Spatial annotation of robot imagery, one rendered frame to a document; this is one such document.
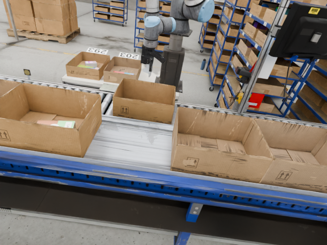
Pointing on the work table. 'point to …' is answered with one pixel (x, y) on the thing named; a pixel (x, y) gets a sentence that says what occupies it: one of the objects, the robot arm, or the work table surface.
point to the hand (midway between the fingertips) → (150, 73)
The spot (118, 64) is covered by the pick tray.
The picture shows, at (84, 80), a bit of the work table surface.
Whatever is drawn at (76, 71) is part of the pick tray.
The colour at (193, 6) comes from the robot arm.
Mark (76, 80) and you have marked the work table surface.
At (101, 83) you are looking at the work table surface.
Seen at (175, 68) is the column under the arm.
